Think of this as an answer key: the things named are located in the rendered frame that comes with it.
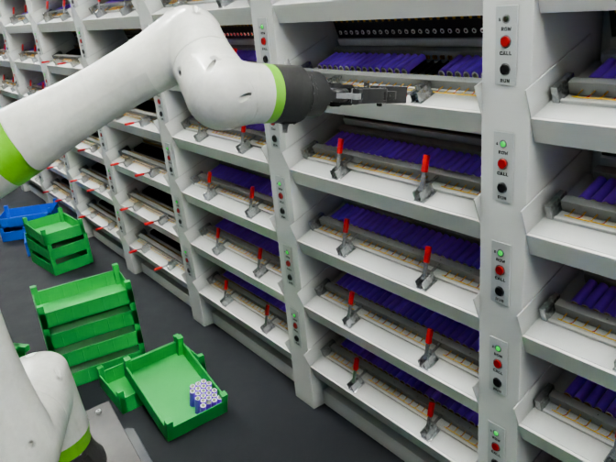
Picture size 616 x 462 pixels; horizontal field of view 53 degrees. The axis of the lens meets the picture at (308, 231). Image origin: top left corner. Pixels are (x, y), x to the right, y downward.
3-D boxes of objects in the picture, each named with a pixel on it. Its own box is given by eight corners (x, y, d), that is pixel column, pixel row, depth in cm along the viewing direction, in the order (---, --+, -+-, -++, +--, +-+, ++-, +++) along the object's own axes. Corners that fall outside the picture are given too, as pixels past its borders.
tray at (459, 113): (487, 136, 107) (475, 86, 102) (287, 106, 154) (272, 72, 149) (551, 79, 115) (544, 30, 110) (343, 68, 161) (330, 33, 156)
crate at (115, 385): (123, 414, 191) (117, 393, 189) (100, 387, 207) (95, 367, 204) (207, 375, 208) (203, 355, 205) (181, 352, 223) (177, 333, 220)
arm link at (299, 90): (287, 59, 92) (254, 57, 99) (284, 137, 95) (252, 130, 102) (318, 60, 96) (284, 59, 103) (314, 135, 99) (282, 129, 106)
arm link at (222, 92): (192, 147, 90) (214, 87, 83) (162, 92, 96) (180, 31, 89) (272, 143, 98) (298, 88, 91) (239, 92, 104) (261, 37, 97)
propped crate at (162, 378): (227, 412, 188) (228, 394, 184) (167, 442, 177) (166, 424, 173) (181, 350, 207) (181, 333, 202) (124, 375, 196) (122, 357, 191)
